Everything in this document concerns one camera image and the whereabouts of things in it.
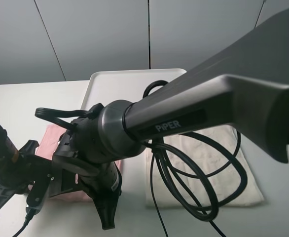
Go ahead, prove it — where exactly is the black cable of left camera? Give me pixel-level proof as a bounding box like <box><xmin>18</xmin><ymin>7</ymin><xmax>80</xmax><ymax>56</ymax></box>
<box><xmin>0</xmin><ymin>83</ymin><xmax>36</xmax><ymax>237</ymax></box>

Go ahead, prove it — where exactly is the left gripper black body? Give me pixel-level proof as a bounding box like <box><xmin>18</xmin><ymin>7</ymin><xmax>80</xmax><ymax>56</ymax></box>
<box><xmin>0</xmin><ymin>139</ymin><xmax>52</xmax><ymax>194</ymax></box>

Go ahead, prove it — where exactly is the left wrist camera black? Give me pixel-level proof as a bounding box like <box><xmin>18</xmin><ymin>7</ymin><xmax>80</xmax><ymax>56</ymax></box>
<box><xmin>27</xmin><ymin>173</ymin><xmax>53</xmax><ymax>212</ymax></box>

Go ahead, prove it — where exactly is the white towel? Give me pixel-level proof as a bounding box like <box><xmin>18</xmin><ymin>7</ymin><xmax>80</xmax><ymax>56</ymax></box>
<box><xmin>144</xmin><ymin>125</ymin><xmax>264</xmax><ymax>208</ymax></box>

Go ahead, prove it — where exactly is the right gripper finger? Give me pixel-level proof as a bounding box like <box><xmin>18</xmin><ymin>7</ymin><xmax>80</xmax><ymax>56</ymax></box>
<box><xmin>96</xmin><ymin>206</ymin><xmax>116</xmax><ymax>230</ymax></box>

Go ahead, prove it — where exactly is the pink towel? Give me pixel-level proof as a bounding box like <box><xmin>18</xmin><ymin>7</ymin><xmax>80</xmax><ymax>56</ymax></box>
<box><xmin>36</xmin><ymin>125</ymin><xmax>120</xmax><ymax>201</ymax></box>

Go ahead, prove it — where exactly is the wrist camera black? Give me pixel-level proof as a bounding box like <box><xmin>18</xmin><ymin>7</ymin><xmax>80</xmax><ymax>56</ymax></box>
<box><xmin>27</xmin><ymin>173</ymin><xmax>53</xmax><ymax>212</ymax></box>
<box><xmin>48</xmin><ymin>169</ymin><xmax>83</xmax><ymax>198</ymax></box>

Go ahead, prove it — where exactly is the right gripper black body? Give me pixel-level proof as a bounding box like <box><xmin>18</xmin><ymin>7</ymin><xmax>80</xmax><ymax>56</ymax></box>
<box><xmin>75</xmin><ymin>160</ymin><xmax>122</xmax><ymax>210</ymax></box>

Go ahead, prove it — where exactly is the white rectangular plastic tray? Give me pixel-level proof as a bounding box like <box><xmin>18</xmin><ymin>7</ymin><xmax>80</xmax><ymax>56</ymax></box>
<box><xmin>81</xmin><ymin>68</ymin><xmax>186</xmax><ymax>110</ymax></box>

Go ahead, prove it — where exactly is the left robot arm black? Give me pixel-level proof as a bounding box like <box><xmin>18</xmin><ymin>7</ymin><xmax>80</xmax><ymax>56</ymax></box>
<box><xmin>0</xmin><ymin>125</ymin><xmax>52</xmax><ymax>216</ymax></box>

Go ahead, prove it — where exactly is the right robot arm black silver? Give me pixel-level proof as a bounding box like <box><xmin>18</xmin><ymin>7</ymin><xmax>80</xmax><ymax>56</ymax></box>
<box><xmin>53</xmin><ymin>9</ymin><xmax>289</xmax><ymax>230</ymax></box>

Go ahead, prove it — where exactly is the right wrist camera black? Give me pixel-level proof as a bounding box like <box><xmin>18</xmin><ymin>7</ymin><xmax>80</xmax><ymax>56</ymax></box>
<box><xmin>48</xmin><ymin>169</ymin><xmax>83</xmax><ymax>198</ymax></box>

